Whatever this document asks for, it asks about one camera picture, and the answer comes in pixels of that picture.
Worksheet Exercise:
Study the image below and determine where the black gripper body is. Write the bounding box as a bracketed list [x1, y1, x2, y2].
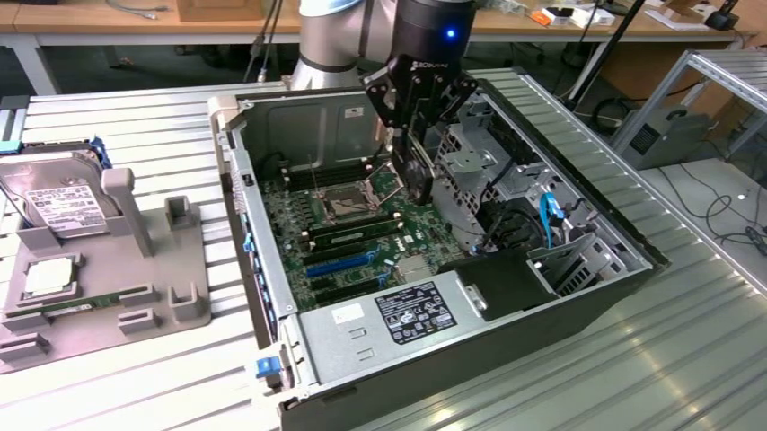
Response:
[388, 0, 477, 122]

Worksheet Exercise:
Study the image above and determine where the wooden workbench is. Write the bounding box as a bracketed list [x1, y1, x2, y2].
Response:
[0, 0, 757, 95]

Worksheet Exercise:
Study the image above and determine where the orange white carton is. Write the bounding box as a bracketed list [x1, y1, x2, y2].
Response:
[529, 6, 576, 27]

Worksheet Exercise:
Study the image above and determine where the perforated metal drive cage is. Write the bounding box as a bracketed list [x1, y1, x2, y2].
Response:
[433, 120, 544, 243]

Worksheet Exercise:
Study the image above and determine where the thin locking lever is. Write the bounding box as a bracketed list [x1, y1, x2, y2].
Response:
[305, 151, 323, 197]

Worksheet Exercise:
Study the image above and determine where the silver socket cover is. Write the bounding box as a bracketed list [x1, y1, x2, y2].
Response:
[361, 162, 396, 211]

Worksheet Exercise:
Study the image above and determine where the CPU socket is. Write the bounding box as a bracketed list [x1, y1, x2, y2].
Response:
[316, 181, 384, 225]

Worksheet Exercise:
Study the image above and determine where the black tripod pole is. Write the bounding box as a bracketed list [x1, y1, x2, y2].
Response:
[565, 0, 648, 102]

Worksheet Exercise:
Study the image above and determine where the green motherboard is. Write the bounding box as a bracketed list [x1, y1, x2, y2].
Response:
[257, 154, 480, 313]

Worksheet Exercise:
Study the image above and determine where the green RAM stick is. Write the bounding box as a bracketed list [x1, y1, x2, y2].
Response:
[309, 219, 405, 251]
[41, 291, 130, 318]

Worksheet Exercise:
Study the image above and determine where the tall cardboard box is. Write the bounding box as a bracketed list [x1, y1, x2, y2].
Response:
[177, 0, 265, 22]

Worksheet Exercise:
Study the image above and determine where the long black expansion slot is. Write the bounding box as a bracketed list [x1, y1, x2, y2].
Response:
[301, 246, 371, 267]
[312, 280, 384, 305]

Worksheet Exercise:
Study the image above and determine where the silver chipset heatsink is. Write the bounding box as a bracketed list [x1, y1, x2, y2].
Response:
[395, 258, 437, 278]

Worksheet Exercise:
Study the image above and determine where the blue expansion slot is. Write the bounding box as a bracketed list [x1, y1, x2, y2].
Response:
[303, 259, 371, 278]

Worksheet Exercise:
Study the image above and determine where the white paper sheet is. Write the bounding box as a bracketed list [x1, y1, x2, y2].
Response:
[643, 8, 712, 32]

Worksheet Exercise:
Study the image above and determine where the flat cardboard box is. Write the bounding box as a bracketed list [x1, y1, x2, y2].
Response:
[664, 0, 720, 18]

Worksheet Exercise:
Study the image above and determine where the silver disk bay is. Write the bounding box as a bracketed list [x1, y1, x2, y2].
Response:
[525, 231, 621, 300]

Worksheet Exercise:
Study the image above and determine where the small black device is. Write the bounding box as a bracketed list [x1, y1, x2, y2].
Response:
[703, 0, 743, 31]

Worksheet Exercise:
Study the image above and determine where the grey power supply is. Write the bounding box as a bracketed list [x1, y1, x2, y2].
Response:
[297, 268, 488, 388]

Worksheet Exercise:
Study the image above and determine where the silver hard disk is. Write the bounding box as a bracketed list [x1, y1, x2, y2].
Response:
[0, 150, 112, 239]

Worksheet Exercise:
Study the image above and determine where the grey parts rack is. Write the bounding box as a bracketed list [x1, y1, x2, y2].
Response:
[0, 168, 212, 374]

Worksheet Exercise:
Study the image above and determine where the open black PC case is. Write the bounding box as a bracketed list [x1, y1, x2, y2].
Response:
[206, 78, 671, 431]

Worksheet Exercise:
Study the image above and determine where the blue case latch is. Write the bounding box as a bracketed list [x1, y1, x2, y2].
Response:
[253, 356, 281, 381]

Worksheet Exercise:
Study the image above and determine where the silver CPU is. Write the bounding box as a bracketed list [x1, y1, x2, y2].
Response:
[21, 259, 78, 300]

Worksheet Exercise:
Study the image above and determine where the hanging cable brass plug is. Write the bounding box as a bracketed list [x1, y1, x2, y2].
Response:
[254, 0, 287, 85]

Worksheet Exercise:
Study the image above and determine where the hanging black cable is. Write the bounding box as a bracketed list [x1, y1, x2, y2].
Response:
[241, 0, 280, 83]

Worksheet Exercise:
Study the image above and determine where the blue SATA wire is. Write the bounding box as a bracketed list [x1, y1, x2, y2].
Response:
[536, 191, 569, 251]

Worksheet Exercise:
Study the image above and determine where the grey box with handle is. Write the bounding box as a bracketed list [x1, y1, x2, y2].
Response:
[619, 107, 713, 171]

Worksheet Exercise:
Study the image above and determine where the aluminium frame table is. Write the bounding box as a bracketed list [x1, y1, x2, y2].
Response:
[608, 48, 767, 158]

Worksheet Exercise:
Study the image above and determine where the black tangled cable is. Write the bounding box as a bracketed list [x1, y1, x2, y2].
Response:
[657, 163, 767, 259]

